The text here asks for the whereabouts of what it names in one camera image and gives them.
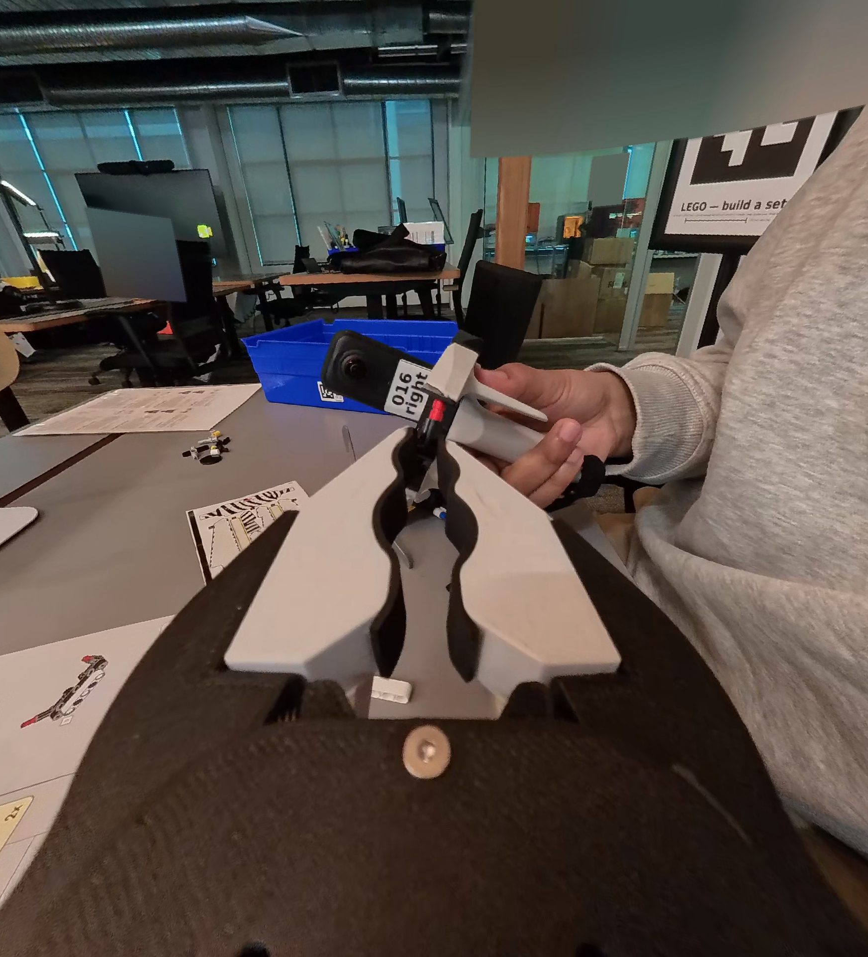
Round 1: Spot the grey sweatshirt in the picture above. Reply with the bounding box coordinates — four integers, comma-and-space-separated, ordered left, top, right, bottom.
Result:
591, 97, 868, 872

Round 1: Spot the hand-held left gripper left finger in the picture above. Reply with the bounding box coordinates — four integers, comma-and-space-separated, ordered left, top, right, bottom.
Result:
223, 428, 416, 720

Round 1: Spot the black bag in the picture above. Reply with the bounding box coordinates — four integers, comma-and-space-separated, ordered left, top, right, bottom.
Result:
328, 223, 448, 275

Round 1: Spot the framed marker sign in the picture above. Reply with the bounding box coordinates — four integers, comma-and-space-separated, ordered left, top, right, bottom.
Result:
647, 108, 867, 253

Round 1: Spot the small black yellow lego assembly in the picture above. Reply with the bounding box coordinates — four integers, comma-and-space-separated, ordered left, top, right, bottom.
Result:
181, 429, 233, 467

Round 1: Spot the wooden desk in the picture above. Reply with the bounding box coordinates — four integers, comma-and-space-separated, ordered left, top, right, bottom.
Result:
277, 264, 463, 324

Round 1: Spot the person's right hand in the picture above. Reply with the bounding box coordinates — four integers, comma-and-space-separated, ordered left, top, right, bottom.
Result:
473, 361, 637, 511

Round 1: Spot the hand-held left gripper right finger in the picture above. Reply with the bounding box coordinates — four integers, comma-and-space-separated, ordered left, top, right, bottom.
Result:
433, 440, 623, 720

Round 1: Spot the lego instruction booklet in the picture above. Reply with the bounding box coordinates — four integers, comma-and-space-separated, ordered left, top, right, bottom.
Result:
0, 615, 178, 947

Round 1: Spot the blue plastic bin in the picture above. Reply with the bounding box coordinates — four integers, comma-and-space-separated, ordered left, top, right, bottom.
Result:
241, 317, 460, 414

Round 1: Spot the wooden post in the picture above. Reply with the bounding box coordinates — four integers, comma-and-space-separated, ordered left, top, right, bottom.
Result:
494, 156, 534, 272

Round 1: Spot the zebra striped sticker sheet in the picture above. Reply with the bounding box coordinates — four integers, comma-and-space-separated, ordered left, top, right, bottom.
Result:
186, 480, 312, 586

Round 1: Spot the white paper sheet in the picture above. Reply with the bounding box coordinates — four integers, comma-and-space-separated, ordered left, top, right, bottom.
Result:
14, 383, 265, 438

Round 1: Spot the large black monitor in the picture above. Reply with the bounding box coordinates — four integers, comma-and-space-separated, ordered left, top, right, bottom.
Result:
74, 168, 239, 259

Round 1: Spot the metal ventilation duct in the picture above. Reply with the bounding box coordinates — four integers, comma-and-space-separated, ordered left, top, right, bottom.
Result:
0, 11, 472, 106

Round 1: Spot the stack of cardboard boxes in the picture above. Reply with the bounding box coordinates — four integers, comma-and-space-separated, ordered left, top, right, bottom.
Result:
524, 234, 676, 339

